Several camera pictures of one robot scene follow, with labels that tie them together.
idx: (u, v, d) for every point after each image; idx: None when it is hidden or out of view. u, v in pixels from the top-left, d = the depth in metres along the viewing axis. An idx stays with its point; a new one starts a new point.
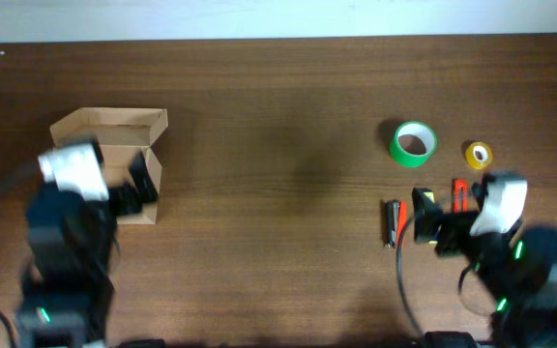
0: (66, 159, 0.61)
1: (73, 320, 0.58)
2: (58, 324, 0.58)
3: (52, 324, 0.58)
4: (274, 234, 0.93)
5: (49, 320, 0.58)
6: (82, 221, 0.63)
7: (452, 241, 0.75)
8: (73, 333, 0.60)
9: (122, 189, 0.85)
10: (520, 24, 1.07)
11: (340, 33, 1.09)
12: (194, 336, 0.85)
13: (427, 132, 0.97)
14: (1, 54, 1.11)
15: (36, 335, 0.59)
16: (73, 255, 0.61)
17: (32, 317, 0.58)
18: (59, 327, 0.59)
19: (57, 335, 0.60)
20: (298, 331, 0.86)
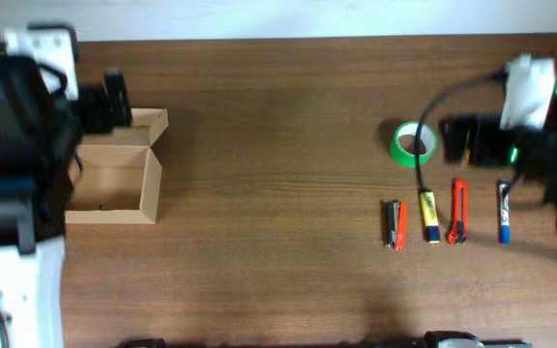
0: (41, 43, 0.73)
1: (14, 205, 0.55)
2: (6, 209, 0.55)
3: None
4: (274, 235, 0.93)
5: None
6: (34, 99, 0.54)
7: (507, 117, 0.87)
8: (19, 225, 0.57)
9: (86, 96, 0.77)
10: (522, 23, 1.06)
11: (340, 33, 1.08)
12: (195, 335, 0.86)
13: (427, 132, 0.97)
14: None
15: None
16: (16, 131, 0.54)
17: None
18: (3, 210, 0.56)
19: (6, 219, 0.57)
20: (298, 330, 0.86)
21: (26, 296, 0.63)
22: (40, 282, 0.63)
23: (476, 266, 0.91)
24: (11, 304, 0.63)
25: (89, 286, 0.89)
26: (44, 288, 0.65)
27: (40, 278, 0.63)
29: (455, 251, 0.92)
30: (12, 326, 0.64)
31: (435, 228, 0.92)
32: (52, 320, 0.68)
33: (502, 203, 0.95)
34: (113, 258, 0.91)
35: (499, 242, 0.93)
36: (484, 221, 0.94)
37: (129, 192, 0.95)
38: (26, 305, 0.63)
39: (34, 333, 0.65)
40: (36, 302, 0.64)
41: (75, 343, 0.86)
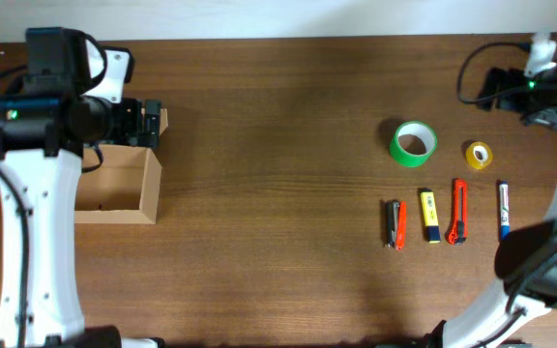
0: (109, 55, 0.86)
1: (42, 118, 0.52)
2: (36, 121, 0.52)
3: (29, 123, 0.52)
4: (274, 234, 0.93)
5: (16, 117, 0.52)
6: (81, 56, 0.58)
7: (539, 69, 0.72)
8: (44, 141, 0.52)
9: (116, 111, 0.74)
10: (523, 23, 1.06)
11: (341, 33, 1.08)
12: (195, 335, 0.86)
13: (427, 132, 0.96)
14: (1, 54, 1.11)
15: (1, 134, 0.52)
16: (58, 71, 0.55)
17: (2, 111, 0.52)
18: (32, 126, 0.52)
19: (33, 134, 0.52)
20: (298, 330, 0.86)
21: (46, 192, 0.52)
22: (60, 181, 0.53)
23: (476, 266, 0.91)
24: (38, 191, 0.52)
25: (88, 286, 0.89)
26: (65, 190, 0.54)
27: (63, 179, 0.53)
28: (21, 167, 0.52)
29: (456, 251, 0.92)
30: (36, 217, 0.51)
31: (435, 228, 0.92)
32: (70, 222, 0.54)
33: (502, 203, 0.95)
34: (113, 258, 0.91)
35: (499, 242, 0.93)
36: (484, 221, 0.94)
37: (130, 191, 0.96)
38: (43, 204, 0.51)
39: (48, 233, 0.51)
40: (63, 197, 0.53)
41: None
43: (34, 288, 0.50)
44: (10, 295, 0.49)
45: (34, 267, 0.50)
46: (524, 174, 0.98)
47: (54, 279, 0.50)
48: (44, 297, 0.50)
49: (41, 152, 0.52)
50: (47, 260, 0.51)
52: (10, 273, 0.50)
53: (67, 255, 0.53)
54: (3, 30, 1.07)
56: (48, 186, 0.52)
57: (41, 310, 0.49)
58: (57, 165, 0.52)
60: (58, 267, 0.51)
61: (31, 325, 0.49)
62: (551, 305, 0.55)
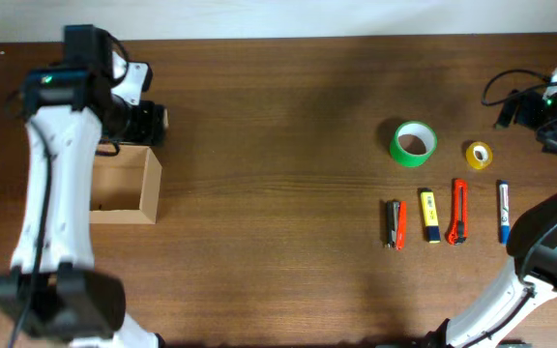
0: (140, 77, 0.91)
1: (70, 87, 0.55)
2: (69, 83, 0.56)
3: (62, 84, 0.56)
4: (275, 234, 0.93)
5: (50, 80, 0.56)
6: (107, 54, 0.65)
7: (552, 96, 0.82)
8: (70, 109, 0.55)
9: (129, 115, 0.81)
10: (522, 23, 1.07)
11: (341, 33, 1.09)
12: (195, 335, 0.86)
13: (427, 132, 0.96)
14: (0, 54, 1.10)
15: (35, 95, 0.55)
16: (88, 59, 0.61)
17: (38, 76, 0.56)
18: (64, 87, 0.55)
19: (64, 95, 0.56)
20: (298, 331, 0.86)
21: (71, 140, 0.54)
22: (84, 135, 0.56)
23: (476, 266, 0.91)
24: (62, 136, 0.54)
25: None
26: (87, 147, 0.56)
27: (86, 134, 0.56)
28: (50, 118, 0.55)
29: (456, 251, 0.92)
30: (60, 160, 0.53)
31: (435, 228, 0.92)
32: (88, 172, 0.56)
33: (502, 203, 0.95)
34: (113, 258, 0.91)
35: (499, 242, 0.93)
36: (484, 221, 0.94)
37: (130, 192, 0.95)
38: (68, 151, 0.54)
39: (71, 173, 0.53)
40: (84, 145, 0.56)
41: None
43: (53, 218, 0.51)
44: (30, 224, 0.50)
45: (53, 201, 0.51)
46: (524, 174, 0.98)
47: (71, 213, 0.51)
48: (61, 226, 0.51)
49: (69, 107, 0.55)
50: (68, 195, 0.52)
52: (32, 205, 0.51)
53: (84, 197, 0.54)
54: (3, 29, 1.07)
56: (73, 132, 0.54)
57: (57, 239, 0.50)
58: (80, 119, 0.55)
60: (76, 205, 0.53)
61: (47, 253, 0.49)
62: None
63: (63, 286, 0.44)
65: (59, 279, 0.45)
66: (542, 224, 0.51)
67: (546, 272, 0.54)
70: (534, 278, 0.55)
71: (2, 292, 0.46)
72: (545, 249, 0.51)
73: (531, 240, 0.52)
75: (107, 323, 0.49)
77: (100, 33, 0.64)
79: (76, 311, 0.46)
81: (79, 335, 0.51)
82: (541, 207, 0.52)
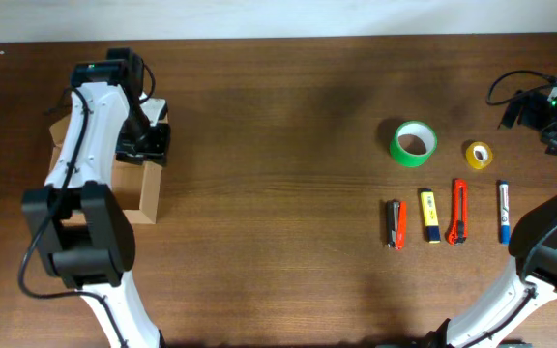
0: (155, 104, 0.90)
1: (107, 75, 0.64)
2: (109, 71, 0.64)
3: (103, 72, 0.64)
4: (275, 234, 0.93)
5: (94, 68, 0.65)
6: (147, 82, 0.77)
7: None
8: (97, 92, 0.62)
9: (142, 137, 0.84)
10: (522, 23, 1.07)
11: (341, 32, 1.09)
12: (195, 336, 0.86)
13: (427, 132, 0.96)
14: (1, 54, 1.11)
15: (80, 75, 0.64)
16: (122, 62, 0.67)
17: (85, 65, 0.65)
18: (106, 71, 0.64)
19: (103, 79, 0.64)
20: (298, 330, 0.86)
21: (105, 104, 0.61)
22: (116, 105, 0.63)
23: (477, 266, 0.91)
24: (98, 99, 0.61)
25: None
26: (118, 117, 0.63)
27: (117, 106, 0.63)
28: (91, 88, 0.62)
29: (456, 251, 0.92)
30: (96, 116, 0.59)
31: (435, 228, 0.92)
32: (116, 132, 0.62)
33: (502, 203, 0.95)
34: None
35: (499, 242, 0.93)
36: (484, 221, 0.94)
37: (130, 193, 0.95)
38: (103, 110, 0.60)
39: (102, 126, 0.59)
40: (115, 109, 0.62)
41: (74, 343, 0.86)
43: (82, 154, 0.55)
44: (64, 157, 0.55)
45: (86, 141, 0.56)
46: (524, 174, 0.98)
47: (100, 153, 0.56)
48: (90, 159, 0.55)
49: (106, 83, 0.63)
50: (99, 137, 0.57)
52: (68, 143, 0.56)
53: (111, 148, 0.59)
54: (3, 29, 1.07)
56: (107, 97, 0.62)
57: (86, 167, 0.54)
58: (115, 90, 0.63)
60: (104, 147, 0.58)
61: (76, 178, 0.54)
62: None
63: (85, 194, 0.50)
65: (83, 188, 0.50)
66: (544, 226, 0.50)
67: (547, 273, 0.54)
70: (535, 278, 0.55)
71: (34, 201, 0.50)
72: (547, 249, 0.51)
73: (532, 240, 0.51)
75: (118, 248, 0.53)
77: (141, 60, 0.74)
79: (93, 225, 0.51)
81: (90, 270, 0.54)
82: (543, 207, 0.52)
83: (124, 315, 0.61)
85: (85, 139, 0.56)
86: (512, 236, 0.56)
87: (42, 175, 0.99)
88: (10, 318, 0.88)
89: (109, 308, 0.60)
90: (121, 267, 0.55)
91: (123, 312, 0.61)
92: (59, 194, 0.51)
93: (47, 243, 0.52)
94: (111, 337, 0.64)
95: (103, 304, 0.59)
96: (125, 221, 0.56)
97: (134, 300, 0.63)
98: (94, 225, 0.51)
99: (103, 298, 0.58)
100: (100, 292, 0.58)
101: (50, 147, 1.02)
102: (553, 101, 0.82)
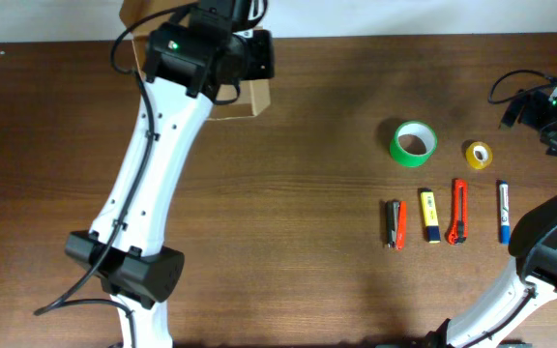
0: None
1: (195, 56, 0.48)
2: (194, 56, 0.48)
3: (187, 57, 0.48)
4: (276, 235, 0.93)
5: (176, 47, 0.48)
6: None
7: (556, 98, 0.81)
8: (173, 101, 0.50)
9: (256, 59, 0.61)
10: (522, 22, 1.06)
11: (341, 32, 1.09)
12: (195, 335, 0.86)
13: (427, 132, 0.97)
14: (1, 54, 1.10)
15: (157, 58, 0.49)
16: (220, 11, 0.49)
17: (164, 39, 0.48)
18: (188, 61, 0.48)
19: (187, 65, 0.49)
20: (298, 330, 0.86)
21: (176, 126, 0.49)
22: (193, 120, 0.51)
23: (476, 266, 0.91)
24: (169, 112, 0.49)
25: (89, 286, 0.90)
26: (190, 134, 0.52)
27: (193, 121, 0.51)
28: (161, 92, 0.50)
29: (456, 251, 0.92)
30: (160, 145, 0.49)
31: (436, 228, 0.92)
32: (181, 159, 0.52)
33: (502, 203, 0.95)
34: None
35: (499, 241, 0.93)
36: (484, 221, 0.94)
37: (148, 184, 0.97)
38: (173, 135, 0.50)
39: (164, 163, 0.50)
40: (189, 130, 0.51)
41: (73, 343, 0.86)
43: (134, 202, 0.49)
44: (116, 198, 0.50)
45: (143, 180, 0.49)
46: (524, 173, 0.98)
47: (155, 201, 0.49)
48: (141, 214, 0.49)
49: (185, 87, 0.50)
50: (159, 173, 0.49)
52: (123, 180, 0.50)
53: (169, 187, 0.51)
54: (3, 28, 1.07)
56: (178, 113, 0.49)
57: (135, 221, 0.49)
58: (191, 103, 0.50)
60: (161, 192, 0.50)
61: (124, 237, 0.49)
62: None
63: (130, 267, 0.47)
65: (126, 258, 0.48)
66: (544, 226, 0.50)
67: (547, 273, 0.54)
70: (536, 278, 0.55)
71: (78, 250, 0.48)
72: (547, 250, 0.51)
73: (532, 241, 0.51)
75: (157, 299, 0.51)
77: None
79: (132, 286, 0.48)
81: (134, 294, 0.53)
82: (543, 208, 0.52)
83: (144, 340, 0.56)
85: (138, 187, 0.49)
86: (512, 235, 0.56)
87: (43, 175, 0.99)
88: (10, 318, 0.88)
89: (132, 326, 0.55)
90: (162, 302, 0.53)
91: (144, 335, 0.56)
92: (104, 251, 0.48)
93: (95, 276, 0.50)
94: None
95: (130, 317, 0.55)
96: (172, 260, 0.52)
97: (162, 316, 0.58)
98: (133, 286, 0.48)
99: (131, 312, 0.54)
100: (128, 304, 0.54)
101: (50, 147, 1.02)
102: (553, 101, 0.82)
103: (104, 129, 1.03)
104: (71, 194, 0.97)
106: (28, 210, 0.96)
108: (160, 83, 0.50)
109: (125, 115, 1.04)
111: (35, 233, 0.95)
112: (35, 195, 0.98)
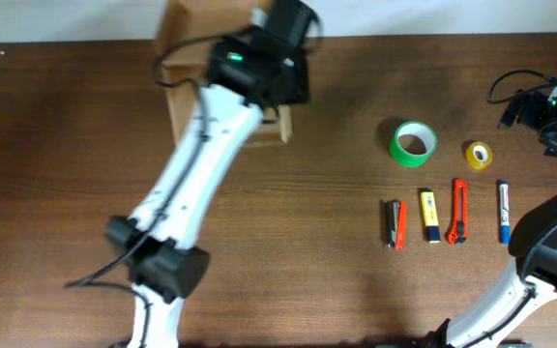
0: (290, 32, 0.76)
1: (254, 72, 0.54)
2: (253, 71, 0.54)
3: (246, 71, 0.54)
4: (276, 235, 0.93)
5: (238, 59, 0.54)
6: None
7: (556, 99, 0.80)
8: (228, 108, 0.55)
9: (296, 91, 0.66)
10: (522, 22, 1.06)
11: (341, 32, 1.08)
12: (195, 335, 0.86)
13: (427, 132, 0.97)
14: (0, 54, 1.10)
15: (218, 67, 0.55)
16: None
17: (228, 50, 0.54)
18: (247, 73, 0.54)
19: (244, 77, 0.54)
20: (298, 330, 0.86)
21: (227, 132, 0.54)
22: (242, 131, 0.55)
23: (476, 266, 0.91)
24: (222, 119, 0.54)
25: (89, 286, 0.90)
26: (236, 144, 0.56)
27: (241, 132, 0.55)
28: (218, 100, 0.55)
29: (456, 251, 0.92)
30: (210, 147, 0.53)
31: (435, 228, 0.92)
32: (223, 165, 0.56)
33: (502, 203, 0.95)
34: None
35: (499, 242, 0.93)
36: (484, 221, 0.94)
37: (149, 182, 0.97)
38: (223, 140, 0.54)
39: (212, 164, 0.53)
40: (236, 140, 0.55)
41: (73, 343, 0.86)
43: (178, 195, 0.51)
44: (161, 189, 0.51)
45: (190, 176, 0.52)
46: (524, 173, 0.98)
47: (196, 197, 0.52)
48: (183, 208, 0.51)
49: (239, 96, 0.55)
50: (205, 172, 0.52)
52: (169, 173, 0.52)
53: (210, 188, 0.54)
54: (3, 29, 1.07)
56: (231, 121, 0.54)
57: (177, 214, 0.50)
58: (244, 114, 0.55)
60: (203, 191, 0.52)
61: (163, 226, 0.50)
62: None
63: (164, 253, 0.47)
65: (163, 246, 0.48)
66: (544, 225, 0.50)
67: (547, 273, 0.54)
70: (535, 278, 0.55)
71: (117, 232, 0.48)
72: (547, 249, 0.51)
73: (532, 241, 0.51)
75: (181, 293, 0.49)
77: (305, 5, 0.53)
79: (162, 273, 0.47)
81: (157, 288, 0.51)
82: (543, 207, 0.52)
83: (158, 333, 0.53)
85: (185, 181, 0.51)
86: (512, 235, 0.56)
87: (43, 175, 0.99)
88: (10, 319, 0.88)
89: (149, 319, 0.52)
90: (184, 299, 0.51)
91: (159, 331, 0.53)
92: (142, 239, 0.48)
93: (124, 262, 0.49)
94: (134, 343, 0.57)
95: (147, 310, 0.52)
96: (201, 261, 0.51)
97: (177, 316, 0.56)
98: (164, 275, 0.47)
99: (149, 305, 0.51)
100: (147, 297, 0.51)
101: (50, 147, 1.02)
102: (553, 101, 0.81)
103: (105, 130, 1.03)
104: (72, 195, 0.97)
106: (28, 210, 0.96)
108: (217, 89, 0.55)
109: (125, 116, 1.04)
111: (35, 233, 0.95)
112: (36, 195, 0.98)
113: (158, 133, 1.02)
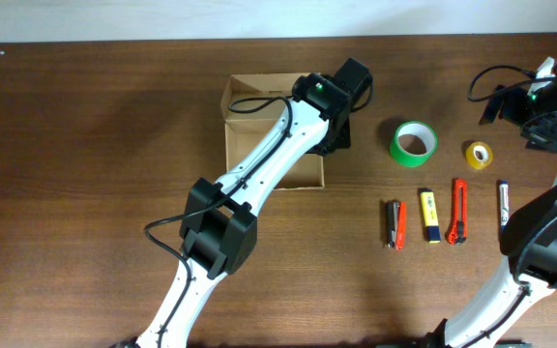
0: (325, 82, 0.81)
1: (331, 102, 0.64)
2: (332, 101, 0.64)
3: (324, 100, 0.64)
4: (275, 235, 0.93)
5: (322, 88, 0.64)
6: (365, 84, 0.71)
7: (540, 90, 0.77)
8: (307, 122, 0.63)
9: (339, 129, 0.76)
10: (522, 23, 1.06)
11: (341, 32, 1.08)
12: (195, 335, 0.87)
13: (427, 131, 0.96)
14: (0, 54, 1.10)
15: (302, 89, 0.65)
16: (350, 89, 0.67)
17: (314, 80, 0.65)
18: (326, 100, 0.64)
19: (322, 103, 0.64)
20: (298, 330, 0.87)
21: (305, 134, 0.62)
22: (313, 138, 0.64)
23: (476, 266, 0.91)
24: (302, 123, 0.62)
25: (89, 286, 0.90)
26: (306, 147, 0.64)
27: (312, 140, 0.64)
28: (302, 110, 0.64)
29: (456, 251, 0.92)
30: (289, 142, 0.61)
31: (435, 228, 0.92)
32: (291, 164, 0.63)
33: (502, 203, 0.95)
34: (114, 258, 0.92)
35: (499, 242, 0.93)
36: (484, 221, 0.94)
37: (150, 183, 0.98)
38: (300, 139, 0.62)
39: (287, 157, 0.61)
40: (307, 142, 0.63)
41: (73, 343, 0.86)
43: (258, 172, 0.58)
44: (243, 167, 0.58)
45: (270, 161, 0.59)
46: (524, 173, 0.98)
47: (272, 179, 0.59)
48: (260, 183, 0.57)
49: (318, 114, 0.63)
50: (281, 160, 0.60)
52: (252, 156, 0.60)
53: (278, 177, 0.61)
54: (1, 29, 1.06)
56: (309, 125, 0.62)
57: (255, 187, 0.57)
58: (320, 126, 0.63)
60: (275, 176, 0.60)
61: (243, 193, 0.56)
62: (555, 286, 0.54)
63: (237, 217, 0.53)
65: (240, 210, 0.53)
66: (535, 226, 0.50)
67: (540, 269, 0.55)
70: (528, 276, 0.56)
71: (199, 193, 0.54)
72: (538, 247, 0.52)
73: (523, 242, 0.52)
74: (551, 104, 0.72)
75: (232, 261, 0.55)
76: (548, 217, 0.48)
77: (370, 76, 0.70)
79: (227, 236, 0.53)
81: (207, 254, 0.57)
82: (534, 206, 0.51)
83: (183, 315, 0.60)
85: (265, 163, 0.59)
86: (504, 233, 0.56)
87: (43, 175, 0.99)
88: (11, 318, 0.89)
89: (183, 297, 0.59)
90: (228, 269, 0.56)
91: (188, 308, 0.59)
92: (216, 206, 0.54)
93: (193, 221, 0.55)
94: (156, 319, 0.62)
95: (188, 282, 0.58)
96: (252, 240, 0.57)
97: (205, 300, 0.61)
98: (229, 238, 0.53)
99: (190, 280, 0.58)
100: (192, 271, 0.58)
101: (50, 147, 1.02)
102: (533, 95, 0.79)
103: (104, 129, 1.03)
104: (72, 194, 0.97)
106: (28, 210, 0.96)
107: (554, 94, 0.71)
108: (301, 104, 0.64)
109: (124, 116, 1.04)
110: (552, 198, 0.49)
111: (36, 233, 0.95)
112: (36, 194, 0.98)
113: (158, 133, 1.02)
